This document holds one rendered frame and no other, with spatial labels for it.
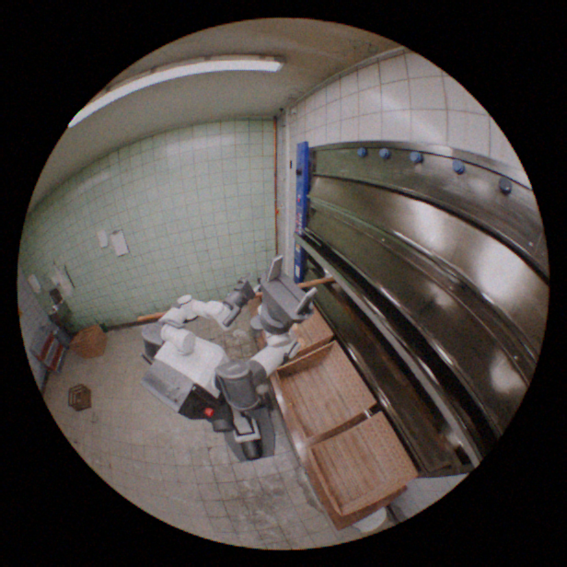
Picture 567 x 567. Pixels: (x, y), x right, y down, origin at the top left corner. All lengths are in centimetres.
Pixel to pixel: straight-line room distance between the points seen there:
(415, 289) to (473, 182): 46
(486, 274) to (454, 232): 17
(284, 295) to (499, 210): 65
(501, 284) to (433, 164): 44
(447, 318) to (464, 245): 26
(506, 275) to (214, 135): 233
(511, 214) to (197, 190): 230
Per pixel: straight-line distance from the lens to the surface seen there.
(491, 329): 69
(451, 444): 106
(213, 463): 203
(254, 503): 203
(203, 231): 222
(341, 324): 126
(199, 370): 61
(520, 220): 65
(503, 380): 78
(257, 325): 44
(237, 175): 212
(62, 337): 470
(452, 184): 69
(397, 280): 81
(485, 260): 64
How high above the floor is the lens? 191
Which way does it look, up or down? 37 degrees down
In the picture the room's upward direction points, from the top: straight up
